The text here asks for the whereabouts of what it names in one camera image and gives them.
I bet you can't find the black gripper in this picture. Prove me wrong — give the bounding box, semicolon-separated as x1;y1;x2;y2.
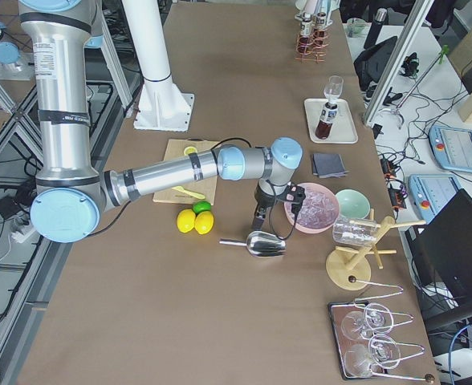
251;180;288;230

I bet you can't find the oolong tea bottle white cap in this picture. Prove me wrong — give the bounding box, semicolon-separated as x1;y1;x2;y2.
315;102;338;140

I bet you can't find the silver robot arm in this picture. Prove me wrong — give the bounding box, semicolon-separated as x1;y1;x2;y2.
18;1;305;243

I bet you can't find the steel ice scoop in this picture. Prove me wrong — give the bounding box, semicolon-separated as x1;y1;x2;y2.
219;231;286;257

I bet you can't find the lower yellow lemon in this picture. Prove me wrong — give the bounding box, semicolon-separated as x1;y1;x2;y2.
194;211;214;235

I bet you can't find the yellow lemon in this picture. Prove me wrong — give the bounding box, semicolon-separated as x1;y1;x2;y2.
176;209;197;233
194;211;214;235

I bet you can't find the pink bowl of ice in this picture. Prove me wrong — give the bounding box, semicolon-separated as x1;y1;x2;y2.
295;182;340;234

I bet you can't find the green lime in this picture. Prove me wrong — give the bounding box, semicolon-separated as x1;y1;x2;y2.
192;201;211;215

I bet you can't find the upper yellow lemon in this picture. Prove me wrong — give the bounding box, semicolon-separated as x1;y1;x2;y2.
176;209;197;233

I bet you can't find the yellow plastic knife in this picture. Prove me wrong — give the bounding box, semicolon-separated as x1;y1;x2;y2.
172;186;205;201

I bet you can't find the folded grey cloth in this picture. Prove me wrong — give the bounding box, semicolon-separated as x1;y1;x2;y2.
311;152;348;178

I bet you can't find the glass jar on stand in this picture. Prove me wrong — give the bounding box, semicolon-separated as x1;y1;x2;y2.
332;217;380;246

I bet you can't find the green ceramic bowl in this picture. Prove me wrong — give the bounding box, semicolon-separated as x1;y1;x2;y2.
336;189;371;219

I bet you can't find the half lemon slice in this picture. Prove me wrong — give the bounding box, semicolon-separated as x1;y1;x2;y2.
183;146;198;156

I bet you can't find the wooden glass drying stand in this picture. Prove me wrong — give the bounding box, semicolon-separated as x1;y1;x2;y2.
325;217;426;290

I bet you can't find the bamboo cutting board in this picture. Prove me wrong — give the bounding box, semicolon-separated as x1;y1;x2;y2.
153;139;218;205

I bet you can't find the cream rabbit serving tray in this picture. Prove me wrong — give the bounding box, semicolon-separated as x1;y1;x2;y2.
303;98;358;144

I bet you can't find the clear wine glass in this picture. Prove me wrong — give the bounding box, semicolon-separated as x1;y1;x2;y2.
323;75;344;104

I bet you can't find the upper hanging wine glass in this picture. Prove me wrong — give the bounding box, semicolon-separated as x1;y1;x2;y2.
340;302;414;341

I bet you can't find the hanging wine glass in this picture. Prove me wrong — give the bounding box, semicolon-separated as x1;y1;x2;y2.
344;334;425;378
340;302;414;341

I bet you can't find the black glass rack tray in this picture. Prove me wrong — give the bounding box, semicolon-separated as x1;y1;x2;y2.
328;301;375;381

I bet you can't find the blue teach pendant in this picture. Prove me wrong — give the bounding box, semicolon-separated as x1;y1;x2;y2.
408;174;462;223
429;125;472;173

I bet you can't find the lower hanging wine glass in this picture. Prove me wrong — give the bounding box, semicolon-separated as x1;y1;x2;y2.
344;334;425;378

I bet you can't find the black plastic case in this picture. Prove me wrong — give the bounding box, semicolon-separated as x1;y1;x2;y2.
353;36;397;91

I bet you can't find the black monitor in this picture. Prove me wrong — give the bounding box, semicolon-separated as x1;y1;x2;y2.
413;189;472;301

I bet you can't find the black thermos steel lid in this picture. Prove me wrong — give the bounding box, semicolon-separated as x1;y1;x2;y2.
364;7;388;50

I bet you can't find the steel reacher grabber pole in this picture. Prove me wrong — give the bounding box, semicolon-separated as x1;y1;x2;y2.
377;45;450;129

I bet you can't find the black camera cable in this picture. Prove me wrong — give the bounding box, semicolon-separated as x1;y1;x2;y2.
264;178;300;241

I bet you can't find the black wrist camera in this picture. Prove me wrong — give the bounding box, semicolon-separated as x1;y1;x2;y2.
284;183;306;209

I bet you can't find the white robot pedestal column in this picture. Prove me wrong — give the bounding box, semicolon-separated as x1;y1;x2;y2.
123;0;194;132

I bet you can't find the copper wire bottle basket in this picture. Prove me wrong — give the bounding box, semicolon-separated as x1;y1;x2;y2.
295;30;329;63

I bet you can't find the aluminium frame post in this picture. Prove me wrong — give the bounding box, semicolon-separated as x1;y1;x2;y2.
363;0;433;128

